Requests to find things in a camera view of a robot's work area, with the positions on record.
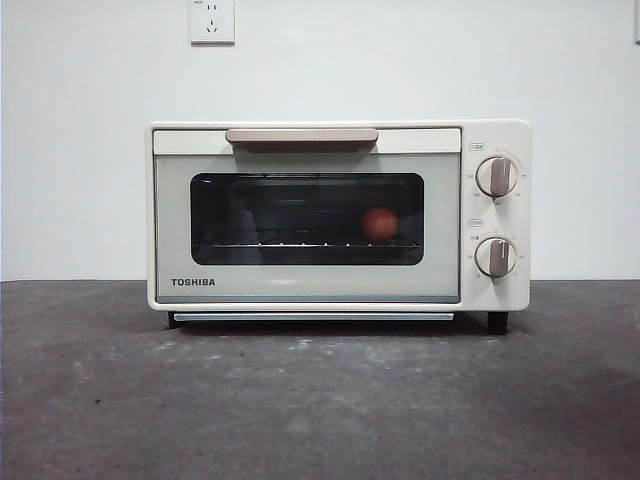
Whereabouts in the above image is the cream glass oven door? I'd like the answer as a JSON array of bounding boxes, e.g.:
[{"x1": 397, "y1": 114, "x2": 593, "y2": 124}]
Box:
[{"x1": 151, "y1": 127, "x2": 462, "y2": 305}]

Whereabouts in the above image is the cream oven knob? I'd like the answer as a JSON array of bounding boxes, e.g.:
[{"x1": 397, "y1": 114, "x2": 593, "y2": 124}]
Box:
[
  {"x1": 473, "y1": 237, "x2": 518, "y2": 279},
  {"x1": 474, "y1": 155, "x2": 519, "y2": 198}
]

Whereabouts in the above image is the white wall socket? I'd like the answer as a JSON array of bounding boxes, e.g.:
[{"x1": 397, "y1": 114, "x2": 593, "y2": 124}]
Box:
[{"x1": 190, "y1": 0, "x2": 236, "y2": 46}]

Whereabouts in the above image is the metal wire oven rack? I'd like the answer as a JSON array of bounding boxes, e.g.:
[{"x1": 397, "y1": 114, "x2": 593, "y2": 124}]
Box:
[{"x1": 212, "y1": 241, "x2": 419, "y2": 250}]

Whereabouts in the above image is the brown egg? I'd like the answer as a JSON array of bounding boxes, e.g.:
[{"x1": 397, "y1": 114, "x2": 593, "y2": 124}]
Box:
[{"x1": 360, "y1": 206, "x2": 400, "y2": 240}]

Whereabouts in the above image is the cream Toshiba toaster oven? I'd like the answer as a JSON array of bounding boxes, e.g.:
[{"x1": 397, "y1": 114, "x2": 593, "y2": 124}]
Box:
[{"x1": 144, "y1": 118, "x2": 533, "y2": 335}]

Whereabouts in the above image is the silver crumb tray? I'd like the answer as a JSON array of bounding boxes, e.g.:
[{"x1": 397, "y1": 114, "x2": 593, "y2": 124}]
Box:
[{"x1": 172, "y1": 312, "x2": 455, "y2": 322}]

